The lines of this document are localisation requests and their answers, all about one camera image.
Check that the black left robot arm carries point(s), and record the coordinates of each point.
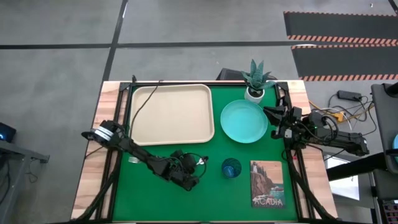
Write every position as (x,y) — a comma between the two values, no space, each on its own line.
(140,154)

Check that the turquoise plate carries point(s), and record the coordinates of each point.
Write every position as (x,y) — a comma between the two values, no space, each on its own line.
(244,123)

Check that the black aluminium table frame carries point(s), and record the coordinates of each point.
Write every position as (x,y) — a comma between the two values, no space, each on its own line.
(124,85)

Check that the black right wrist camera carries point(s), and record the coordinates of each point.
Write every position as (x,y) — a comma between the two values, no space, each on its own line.
(297,113)

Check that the green table mat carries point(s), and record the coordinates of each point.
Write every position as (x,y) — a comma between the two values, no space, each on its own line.
(186,202)

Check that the silver fork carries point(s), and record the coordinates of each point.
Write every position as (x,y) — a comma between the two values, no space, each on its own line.
(133,160)

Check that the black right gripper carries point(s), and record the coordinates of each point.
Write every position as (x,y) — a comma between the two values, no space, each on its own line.
(293,129)

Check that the white sheet on floor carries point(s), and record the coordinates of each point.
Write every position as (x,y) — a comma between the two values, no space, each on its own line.
(342,186)

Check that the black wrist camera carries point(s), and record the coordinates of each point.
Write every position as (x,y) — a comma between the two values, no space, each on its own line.
(297,113)
(188,161)

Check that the black hazard-striped floor mat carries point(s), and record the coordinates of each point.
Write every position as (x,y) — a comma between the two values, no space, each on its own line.
(342,26)
(342,62)

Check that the beige plastic tray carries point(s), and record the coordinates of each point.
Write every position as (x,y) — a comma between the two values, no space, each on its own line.
(180,115)

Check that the blue faceted plastic cup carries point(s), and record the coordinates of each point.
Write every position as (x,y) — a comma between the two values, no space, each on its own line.
(231,169)

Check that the dark grey equipment stand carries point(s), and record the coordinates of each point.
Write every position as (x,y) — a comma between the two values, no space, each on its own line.
(385,124)

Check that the potted succulent in white pot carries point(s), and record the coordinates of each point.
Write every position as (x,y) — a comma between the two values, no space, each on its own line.
(256,81)

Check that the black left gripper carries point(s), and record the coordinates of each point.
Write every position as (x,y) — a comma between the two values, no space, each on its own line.
(174,172)

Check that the black power adapter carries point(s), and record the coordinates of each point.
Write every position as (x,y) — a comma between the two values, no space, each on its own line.
(348,95)

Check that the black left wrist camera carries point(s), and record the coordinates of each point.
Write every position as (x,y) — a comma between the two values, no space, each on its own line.
(188,161)

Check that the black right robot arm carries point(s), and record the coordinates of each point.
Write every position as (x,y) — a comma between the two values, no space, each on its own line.
(342,140)

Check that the grey metal bench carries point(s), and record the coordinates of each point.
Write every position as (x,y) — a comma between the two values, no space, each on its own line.
(12,149)

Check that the dark device with blue light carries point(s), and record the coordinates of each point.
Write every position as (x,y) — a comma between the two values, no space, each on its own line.
(6,132)

